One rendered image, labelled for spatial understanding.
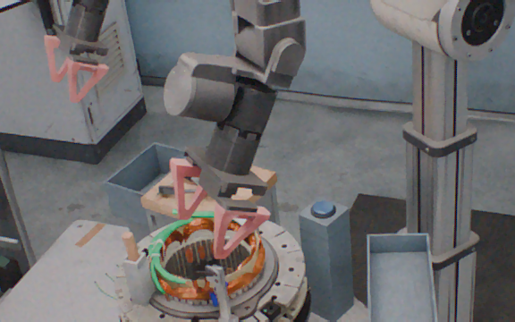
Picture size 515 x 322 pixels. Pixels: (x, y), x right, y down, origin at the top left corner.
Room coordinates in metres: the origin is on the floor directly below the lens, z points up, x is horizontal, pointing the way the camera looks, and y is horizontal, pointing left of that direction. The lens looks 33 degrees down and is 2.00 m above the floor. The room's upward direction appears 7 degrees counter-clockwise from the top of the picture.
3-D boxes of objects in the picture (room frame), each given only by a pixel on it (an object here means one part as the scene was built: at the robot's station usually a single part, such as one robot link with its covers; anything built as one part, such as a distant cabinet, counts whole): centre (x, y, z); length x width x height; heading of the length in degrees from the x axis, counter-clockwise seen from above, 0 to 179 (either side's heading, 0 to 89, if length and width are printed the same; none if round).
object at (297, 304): (1.04, -0.03, 1.06); 0.09 x 0.04 x 0.01; 149
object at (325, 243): (1.30, -0.11, 0.91); 0.07 x 0.07 x 0.25; 44
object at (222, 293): (0.96, 0.08, 1.15); 0.03 x 0.02 x 0.12; 51
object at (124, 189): (1.48, 0.23, 0.92); 0.17 x 0.11 x 0.28; 143
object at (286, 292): (1.09, 0.11, 1.09); 0.32 x 0.32 x 0.01
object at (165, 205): (1.39, 0.11, 1.05); 0.20 x 0.19 x 0.02; 53
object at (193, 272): (0.96, 0.10, 1.21); 0.04 x 0.04 x 0.03; 59
